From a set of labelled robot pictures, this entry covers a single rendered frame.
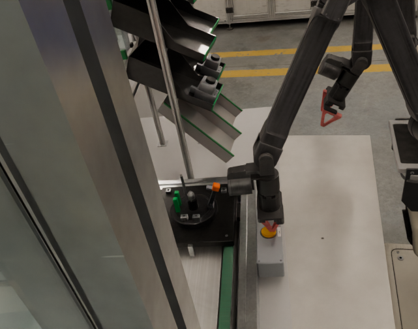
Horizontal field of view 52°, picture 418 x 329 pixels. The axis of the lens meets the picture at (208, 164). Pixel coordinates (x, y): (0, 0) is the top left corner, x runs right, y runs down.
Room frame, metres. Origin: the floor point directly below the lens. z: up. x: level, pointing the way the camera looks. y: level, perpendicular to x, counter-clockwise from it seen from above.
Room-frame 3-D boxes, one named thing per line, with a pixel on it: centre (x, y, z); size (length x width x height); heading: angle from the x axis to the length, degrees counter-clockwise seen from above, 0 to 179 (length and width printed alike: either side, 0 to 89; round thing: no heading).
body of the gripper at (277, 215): (0.80, -0.14, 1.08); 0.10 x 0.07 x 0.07; 169
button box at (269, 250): (0.80, -0.13, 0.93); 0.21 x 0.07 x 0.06; 169
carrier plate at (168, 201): (0.93, 0.07, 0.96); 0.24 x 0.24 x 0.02; 79
